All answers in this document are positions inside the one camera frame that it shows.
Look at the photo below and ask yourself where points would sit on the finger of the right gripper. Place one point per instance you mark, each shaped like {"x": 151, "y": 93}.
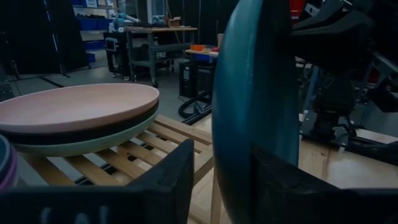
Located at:
{"x": 329, "y": 46}
{"x": 335, "y": 20}

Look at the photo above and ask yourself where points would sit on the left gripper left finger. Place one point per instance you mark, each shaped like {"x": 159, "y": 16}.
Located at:
{"x": 168, "y": 186}

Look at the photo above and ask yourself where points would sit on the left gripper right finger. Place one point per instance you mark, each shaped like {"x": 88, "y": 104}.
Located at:
{"x": 280, "y": 193}

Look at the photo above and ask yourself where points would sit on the mint green plate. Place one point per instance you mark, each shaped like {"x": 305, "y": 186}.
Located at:
{"x": 93, "y": 148}

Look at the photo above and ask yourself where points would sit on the black plate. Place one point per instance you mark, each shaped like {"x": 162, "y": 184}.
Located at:
{"x": 93, "y": 135}

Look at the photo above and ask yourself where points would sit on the dark blue-teal plate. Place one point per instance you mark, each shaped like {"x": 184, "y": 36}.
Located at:
{"x": 242, "y": 93}

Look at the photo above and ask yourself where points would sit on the pink plate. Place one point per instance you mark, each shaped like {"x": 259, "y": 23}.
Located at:
{"x": 77, "y": 105}

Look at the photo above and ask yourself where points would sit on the purple plate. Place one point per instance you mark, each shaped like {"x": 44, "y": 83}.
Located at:
{"x": 7, "y": 177}

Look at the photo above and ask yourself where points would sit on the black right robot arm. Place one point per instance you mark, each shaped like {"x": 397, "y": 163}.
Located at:
{"x": 334, "y": 99}

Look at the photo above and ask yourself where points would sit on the wooden slatted shelf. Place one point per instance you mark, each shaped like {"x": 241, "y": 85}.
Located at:
{"x": 174, "y": 127}

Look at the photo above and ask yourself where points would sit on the blue storage bin shelf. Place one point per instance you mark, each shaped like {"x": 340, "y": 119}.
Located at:
{"x": 93, "y": 23}

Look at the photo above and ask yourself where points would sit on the black equipment case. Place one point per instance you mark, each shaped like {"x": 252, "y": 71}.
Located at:
{"x": 196, "y": 79}

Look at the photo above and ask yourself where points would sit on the orange tray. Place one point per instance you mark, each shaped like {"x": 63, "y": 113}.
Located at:
{"x": 197, "y": 48}

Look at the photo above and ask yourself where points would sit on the black rolling cart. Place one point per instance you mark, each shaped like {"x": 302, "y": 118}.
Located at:
{"x": 118, "y": 59}

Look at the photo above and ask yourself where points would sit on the small cardboard box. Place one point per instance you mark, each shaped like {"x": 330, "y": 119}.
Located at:
{"x": 174, "y": 22}

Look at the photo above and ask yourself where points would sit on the wood-topped metal workbench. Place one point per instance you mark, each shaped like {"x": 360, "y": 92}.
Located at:
{"x": 155, "y": 29}

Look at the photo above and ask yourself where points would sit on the black partition curtain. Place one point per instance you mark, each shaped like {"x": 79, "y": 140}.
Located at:
{"x": 37, "y": 34}

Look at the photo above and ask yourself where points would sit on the black aluminium rig frame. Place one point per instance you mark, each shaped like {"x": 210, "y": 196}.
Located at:
{"x": 205, "y": 112}

